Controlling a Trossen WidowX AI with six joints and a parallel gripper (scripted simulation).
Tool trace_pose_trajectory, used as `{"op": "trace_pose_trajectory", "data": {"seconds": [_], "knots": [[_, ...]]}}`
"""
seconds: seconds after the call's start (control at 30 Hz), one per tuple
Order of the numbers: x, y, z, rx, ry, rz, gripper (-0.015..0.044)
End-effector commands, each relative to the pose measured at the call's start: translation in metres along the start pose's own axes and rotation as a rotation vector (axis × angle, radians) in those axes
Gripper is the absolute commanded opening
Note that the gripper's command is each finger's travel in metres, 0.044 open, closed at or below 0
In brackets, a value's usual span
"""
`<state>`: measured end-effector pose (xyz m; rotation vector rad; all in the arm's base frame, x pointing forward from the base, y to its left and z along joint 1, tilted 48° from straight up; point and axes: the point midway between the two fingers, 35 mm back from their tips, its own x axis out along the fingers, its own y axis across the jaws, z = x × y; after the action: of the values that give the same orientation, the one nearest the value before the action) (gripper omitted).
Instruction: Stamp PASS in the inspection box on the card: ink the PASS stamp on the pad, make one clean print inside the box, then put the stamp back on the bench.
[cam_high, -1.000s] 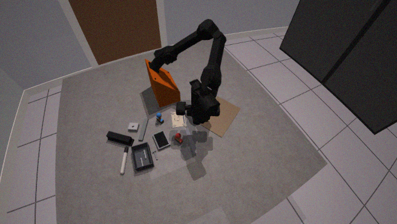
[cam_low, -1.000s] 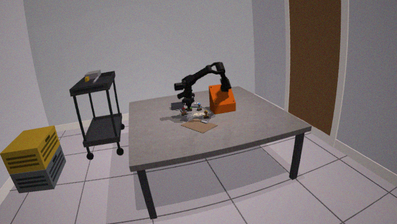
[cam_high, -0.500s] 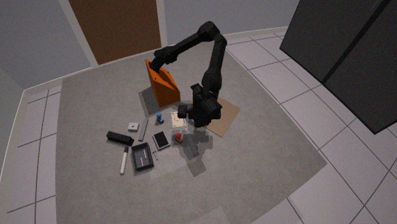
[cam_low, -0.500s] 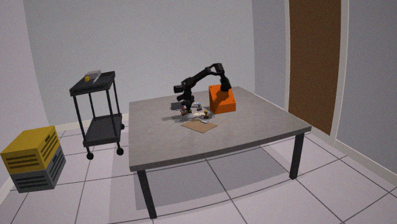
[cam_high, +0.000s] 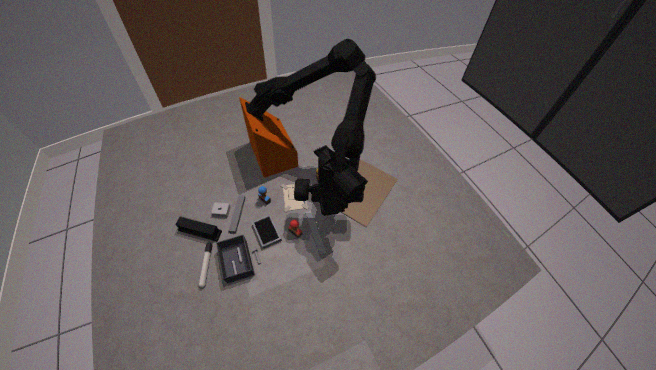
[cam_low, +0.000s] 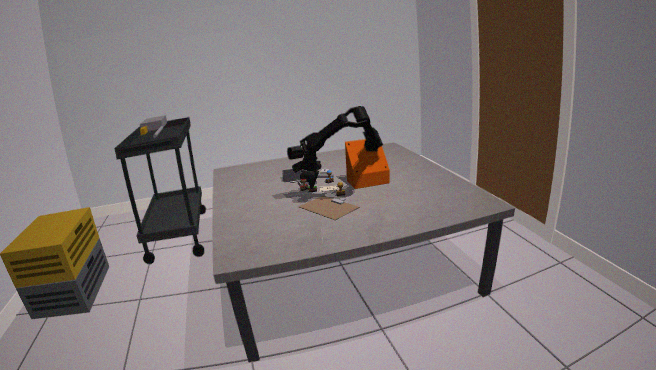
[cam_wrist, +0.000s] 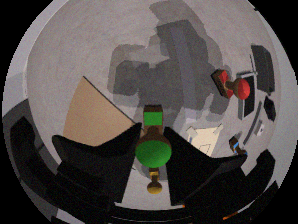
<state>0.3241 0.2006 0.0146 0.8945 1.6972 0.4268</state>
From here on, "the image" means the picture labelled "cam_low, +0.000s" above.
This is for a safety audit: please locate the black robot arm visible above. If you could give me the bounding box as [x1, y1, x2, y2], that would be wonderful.
[287, 106, 383, 173]

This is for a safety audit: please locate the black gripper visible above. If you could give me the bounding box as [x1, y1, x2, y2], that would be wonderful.
[300, 156, 321, 189]

